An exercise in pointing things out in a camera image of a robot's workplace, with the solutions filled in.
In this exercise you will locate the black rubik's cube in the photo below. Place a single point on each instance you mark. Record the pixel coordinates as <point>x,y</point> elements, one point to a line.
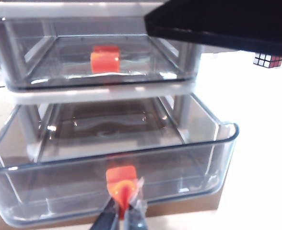
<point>267,60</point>

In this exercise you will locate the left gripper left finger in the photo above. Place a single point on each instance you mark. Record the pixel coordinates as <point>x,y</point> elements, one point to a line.
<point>108,219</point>

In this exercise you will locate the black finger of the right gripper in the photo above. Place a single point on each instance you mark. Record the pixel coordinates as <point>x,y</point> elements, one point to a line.
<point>227,21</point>

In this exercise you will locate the white plastic drawer cabinet frame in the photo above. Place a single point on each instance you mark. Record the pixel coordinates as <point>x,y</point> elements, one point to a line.
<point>83,94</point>

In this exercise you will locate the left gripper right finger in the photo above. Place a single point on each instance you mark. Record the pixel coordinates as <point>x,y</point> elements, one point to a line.
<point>136,213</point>

